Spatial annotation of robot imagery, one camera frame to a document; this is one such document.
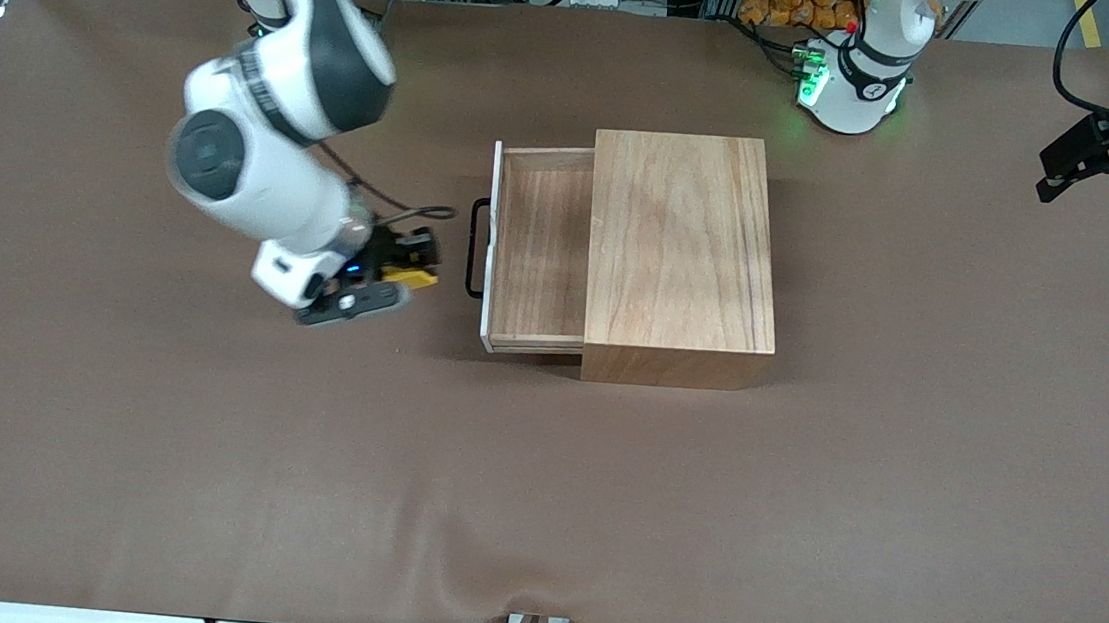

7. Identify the yellow cube block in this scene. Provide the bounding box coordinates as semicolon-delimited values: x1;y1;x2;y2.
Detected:
378;234;443;291

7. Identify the wooden drawer with black handle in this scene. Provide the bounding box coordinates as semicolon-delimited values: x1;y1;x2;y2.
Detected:
459;137;605;362

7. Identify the brown table cover sheet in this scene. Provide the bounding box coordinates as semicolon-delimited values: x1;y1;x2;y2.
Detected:
0;0;1109;623

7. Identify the light wooden cabinet box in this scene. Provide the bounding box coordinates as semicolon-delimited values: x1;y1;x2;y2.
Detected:
575;125;796;399

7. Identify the orange netted bag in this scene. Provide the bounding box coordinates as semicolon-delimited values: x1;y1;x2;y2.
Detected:
737;0;864;35

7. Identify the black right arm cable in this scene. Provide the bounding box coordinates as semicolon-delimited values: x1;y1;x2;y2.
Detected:
307;140;464;234

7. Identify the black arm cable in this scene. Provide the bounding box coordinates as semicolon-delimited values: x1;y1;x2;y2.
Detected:
307;140;464;234
1048;0;1109;125

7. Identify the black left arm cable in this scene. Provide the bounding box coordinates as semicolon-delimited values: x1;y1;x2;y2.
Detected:
1048;0;1109;125

